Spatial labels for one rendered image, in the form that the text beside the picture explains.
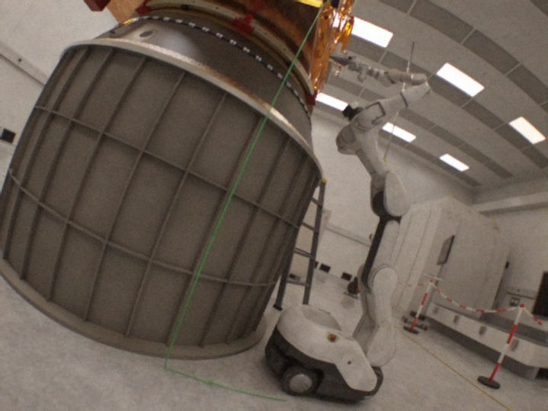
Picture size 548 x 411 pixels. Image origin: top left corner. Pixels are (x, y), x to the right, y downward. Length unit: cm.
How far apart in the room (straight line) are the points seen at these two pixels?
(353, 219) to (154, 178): 882
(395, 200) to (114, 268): 134
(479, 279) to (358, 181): 528
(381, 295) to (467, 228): 633
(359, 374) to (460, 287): 645
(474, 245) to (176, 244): 737
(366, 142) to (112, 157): 120
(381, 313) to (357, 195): 839
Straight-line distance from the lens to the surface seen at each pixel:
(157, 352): 124
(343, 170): 974
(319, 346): 124
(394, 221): 149
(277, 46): 166
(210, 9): 166
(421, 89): 139
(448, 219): 724
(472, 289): 796
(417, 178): 1083
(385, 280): 143
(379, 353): 156
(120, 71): 127
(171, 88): 116
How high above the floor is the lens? 69
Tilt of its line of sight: 5 degrees up
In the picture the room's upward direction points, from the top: 23 degrees clockwise
